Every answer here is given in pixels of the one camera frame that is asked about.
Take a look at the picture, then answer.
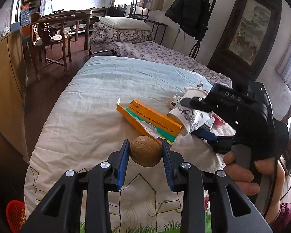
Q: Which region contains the brown walnut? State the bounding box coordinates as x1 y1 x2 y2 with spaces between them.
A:
130 136 162 167

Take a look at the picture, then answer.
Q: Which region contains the wooden cabinet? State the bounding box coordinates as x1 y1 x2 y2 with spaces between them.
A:
0 30 29 161

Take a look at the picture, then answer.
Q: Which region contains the framed landscape painting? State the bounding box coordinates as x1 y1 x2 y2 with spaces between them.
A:
208 0 282 85

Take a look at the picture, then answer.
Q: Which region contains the purple floral bed sheet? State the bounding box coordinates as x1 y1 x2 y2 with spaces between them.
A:
110 41 232 87

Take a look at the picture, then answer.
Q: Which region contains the right hand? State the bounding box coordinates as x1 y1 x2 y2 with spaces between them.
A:
223 151 286 225

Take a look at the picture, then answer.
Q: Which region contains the red snack wrapper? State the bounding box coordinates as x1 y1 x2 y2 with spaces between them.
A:
210 112 236 136

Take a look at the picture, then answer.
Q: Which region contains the white blue quilt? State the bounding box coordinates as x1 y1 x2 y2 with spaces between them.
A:
23 55 237 233

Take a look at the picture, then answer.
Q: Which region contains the black hanging coat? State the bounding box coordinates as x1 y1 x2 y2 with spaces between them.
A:
165 0 210 41

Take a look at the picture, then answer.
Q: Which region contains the wooden chair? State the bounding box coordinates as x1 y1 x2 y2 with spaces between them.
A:
29 14 75 81

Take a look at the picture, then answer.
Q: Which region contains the wooden desk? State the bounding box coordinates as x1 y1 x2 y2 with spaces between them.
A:
38 9 92 50

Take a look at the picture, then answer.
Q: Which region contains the folded floral blanket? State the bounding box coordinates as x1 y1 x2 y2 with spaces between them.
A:
89 22 153 44

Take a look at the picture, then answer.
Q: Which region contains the white pillow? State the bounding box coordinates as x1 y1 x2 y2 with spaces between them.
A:
99 16 152 31

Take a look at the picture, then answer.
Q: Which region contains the white blue medicine box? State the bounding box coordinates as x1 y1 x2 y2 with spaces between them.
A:
191 117 217 141

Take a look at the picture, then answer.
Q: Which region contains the red mesh trash basket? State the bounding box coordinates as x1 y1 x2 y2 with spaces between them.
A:
6 200 26 233

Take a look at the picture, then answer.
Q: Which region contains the black metal bed headboard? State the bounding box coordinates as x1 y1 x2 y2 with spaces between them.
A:
145 19 168 44

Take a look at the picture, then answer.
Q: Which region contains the white tissue paper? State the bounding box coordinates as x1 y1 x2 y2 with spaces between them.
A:
167 88 218 137

